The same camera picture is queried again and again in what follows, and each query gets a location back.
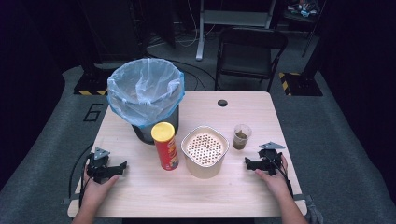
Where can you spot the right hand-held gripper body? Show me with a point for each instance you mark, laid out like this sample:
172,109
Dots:
271,160

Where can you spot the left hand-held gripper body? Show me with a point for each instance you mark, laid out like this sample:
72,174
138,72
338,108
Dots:
98,169

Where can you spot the clear plastic cup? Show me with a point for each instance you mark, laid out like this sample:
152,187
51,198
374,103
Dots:
241,143

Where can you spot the clump of brown tea leaves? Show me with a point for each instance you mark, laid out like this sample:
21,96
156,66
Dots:
241,135

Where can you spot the black mesh trash bin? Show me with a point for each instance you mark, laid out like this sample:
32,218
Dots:
141,136

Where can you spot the red chip can yellow lid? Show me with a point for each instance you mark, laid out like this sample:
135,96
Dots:
166,152

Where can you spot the beige container with perforated strainer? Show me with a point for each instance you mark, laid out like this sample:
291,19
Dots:
202,169

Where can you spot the translucent blue trash bag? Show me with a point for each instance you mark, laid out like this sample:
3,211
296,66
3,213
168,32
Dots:
137,93

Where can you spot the person's left hand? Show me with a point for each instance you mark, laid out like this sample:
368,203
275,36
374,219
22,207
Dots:
95,193

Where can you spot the person's right hand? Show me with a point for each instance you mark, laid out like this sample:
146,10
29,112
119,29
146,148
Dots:
275,183

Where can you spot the grey tape strip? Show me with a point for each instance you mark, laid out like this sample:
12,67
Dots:
73,198
302,197

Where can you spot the grey cloth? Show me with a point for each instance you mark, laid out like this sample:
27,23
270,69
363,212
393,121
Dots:
315,213

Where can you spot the black stand base hazard tape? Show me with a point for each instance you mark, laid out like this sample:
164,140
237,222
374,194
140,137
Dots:
305,85
91,84

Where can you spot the black folding chair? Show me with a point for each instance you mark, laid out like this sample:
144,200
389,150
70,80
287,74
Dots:
249,59

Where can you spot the dark shelf with clutter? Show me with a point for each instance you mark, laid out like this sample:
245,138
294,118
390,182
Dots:
303,11

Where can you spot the white metal desk frame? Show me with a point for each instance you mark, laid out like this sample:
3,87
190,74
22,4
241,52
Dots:
233,18

